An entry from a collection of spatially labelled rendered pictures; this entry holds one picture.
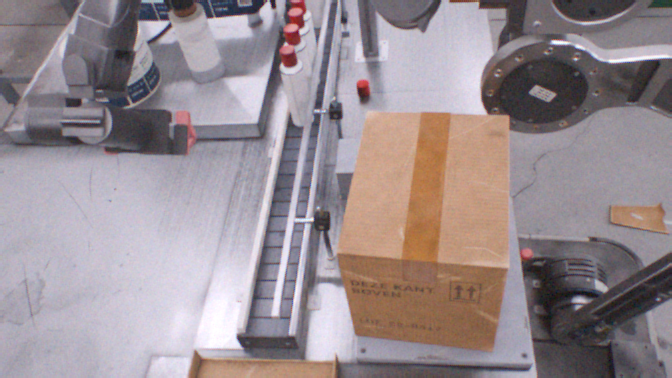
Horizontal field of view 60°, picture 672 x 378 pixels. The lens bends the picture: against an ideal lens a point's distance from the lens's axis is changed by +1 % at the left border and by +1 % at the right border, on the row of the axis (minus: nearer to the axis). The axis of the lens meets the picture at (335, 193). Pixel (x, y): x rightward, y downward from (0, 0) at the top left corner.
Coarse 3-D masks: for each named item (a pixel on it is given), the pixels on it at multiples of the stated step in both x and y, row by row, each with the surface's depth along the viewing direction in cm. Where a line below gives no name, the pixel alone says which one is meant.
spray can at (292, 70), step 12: (288, 48) 121; (288, 60) 121; (288, 72) 123; (300, 72) 124; (288, 84) 125; (300, 84) 126; (288, 96) 129; (300, 96) 128; (300, 108) 131; (300, 120) 133; (312, 120) 135
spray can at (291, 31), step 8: (288, 24) 127; (288, 32) 125; (296, 32) 125; (288, 40) 127; (296, 40) 127; (304, 40) 130; (296, 48) 128; (304, 48) 129; (296, 56) 129; (304, 56) 130; (304, 64) 131
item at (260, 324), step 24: (336, 0) 167; (288, 120) 137; (288, 144) 132; (312, 144) 131; (288, 168) 128; (312, 168) 127; (288, 192) 123; (288, 216) 119; (264, 240) 116; (264, 264) 112; (264, 288) 109; (288, 288) 108; (264, 312) 105; (288, 312) 105; (264, 336) 102
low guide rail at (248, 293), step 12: (288, 108) 136; (276, 144) 128; (276, 156) 125; (276, 168) 124; (264, 204) 117; (264, 216) 115; (264, 228) 114; (252, 264) 108; (252, 276) 107; (252, 288) 106; (240, 312) 102; (240, 324) 101
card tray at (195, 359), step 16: (192, 368) 102; (208, 368) 105; (224, 368) 104; (240, 368) 104; (256, 368) 104; (272, 368) 103; (288, 368) 103; (304, 368) 102; (320, 368) 102; (336, 368) 100
